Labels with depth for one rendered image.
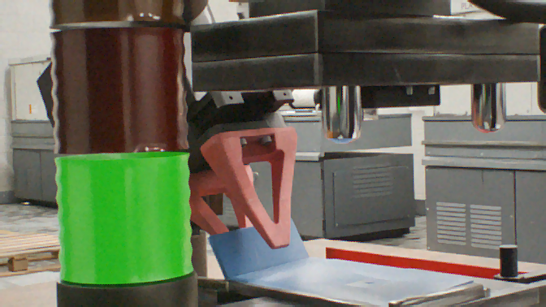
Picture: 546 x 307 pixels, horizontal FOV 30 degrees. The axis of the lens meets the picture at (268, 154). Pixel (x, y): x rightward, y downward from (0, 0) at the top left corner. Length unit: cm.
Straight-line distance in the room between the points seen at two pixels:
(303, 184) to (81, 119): 735
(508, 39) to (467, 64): 4
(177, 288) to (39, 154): 1121
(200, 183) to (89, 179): 40
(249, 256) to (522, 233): 560
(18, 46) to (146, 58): 1206
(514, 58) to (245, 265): 21
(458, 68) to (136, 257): 32
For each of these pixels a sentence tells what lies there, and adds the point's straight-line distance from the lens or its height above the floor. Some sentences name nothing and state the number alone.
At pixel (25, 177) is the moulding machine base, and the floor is 33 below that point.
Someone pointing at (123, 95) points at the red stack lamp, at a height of 110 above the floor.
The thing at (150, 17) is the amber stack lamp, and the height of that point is 112.
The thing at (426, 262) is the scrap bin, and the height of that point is 96.
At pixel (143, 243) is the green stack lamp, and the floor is 106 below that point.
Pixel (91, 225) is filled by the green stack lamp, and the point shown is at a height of 107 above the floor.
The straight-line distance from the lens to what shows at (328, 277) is 62.
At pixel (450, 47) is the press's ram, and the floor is 112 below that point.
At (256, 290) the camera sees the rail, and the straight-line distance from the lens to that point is 60.
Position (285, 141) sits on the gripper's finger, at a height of 107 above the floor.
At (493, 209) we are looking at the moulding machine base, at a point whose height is 40.
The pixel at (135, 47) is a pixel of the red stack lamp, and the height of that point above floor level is 111.
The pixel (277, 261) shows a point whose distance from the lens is 66.
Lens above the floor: 110
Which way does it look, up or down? 3 degrees down
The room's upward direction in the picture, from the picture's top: 2 degrees counter-clockwise
